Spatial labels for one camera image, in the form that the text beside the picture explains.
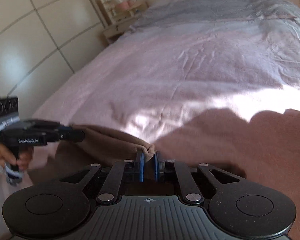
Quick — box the brown knit sweater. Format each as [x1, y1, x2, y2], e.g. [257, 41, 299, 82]
[27, 108, 300, 240]

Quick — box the pink and grey bedspread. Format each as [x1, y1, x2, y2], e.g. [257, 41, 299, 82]
[0, 0, 300, 240]

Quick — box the pink cup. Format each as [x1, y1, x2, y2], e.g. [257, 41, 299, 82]
[115, 0, 135, 11]

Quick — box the cream bedside table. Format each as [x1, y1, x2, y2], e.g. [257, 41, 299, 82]
[98, 0, 148, 44]

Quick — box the person's left hand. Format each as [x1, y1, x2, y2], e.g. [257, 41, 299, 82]
[0, 144, 33, 171]

